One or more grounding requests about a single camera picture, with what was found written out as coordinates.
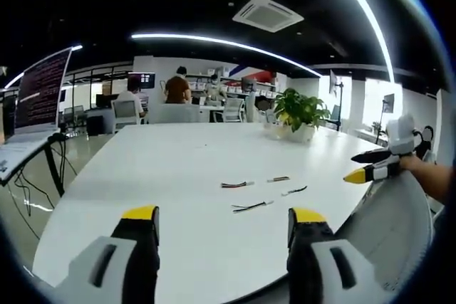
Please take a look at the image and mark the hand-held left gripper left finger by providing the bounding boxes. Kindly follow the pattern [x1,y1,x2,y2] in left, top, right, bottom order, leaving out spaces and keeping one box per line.
[53,205,160,304]

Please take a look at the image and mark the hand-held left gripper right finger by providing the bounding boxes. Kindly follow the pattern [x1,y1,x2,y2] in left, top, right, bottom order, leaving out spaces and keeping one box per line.
[286,206,379,304]

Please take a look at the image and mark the JST connector with black wires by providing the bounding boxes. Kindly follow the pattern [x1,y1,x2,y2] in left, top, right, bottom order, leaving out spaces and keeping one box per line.
[281,185,309,197]

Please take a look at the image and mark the JST connector with coloured wires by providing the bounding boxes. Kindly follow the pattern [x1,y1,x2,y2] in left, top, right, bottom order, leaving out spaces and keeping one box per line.
[220,181,256,189]

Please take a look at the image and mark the small monitor on stand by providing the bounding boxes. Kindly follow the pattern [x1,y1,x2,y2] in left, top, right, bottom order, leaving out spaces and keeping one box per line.
[381,93,396,134]

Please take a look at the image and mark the white plant pot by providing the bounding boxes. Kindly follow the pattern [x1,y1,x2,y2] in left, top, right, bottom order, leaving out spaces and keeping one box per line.
[284,122,317,143]

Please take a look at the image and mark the monitor on black stand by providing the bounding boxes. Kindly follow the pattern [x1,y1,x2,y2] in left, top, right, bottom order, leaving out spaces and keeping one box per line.
[328,68,346,131]

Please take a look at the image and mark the green potted plant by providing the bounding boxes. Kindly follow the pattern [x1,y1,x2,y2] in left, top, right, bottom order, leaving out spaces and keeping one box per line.
[272,87,331,133]

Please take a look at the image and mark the side desk with black legs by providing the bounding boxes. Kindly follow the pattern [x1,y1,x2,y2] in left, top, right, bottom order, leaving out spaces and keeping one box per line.
[0,129,78,199]

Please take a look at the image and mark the long ceiling light strip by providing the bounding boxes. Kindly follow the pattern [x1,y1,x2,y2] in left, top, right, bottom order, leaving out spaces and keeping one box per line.
[323,0,396,84]
[130,32,321,78]

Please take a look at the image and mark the white mesh office chair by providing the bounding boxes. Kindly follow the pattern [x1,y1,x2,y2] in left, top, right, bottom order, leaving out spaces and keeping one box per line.
[110,98,140,132]
[223,98,246,123]

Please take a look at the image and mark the ceiling air conditioner vent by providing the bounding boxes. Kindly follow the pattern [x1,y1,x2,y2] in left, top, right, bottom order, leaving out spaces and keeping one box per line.
[232,0,305,33]

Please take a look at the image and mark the open laptop with text screen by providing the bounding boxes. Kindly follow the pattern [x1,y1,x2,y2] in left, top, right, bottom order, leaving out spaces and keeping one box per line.
[0,46,73,181]

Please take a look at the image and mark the black hanging cables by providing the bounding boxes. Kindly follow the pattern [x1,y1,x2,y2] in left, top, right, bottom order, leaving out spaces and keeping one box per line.
[12,136,78,241]

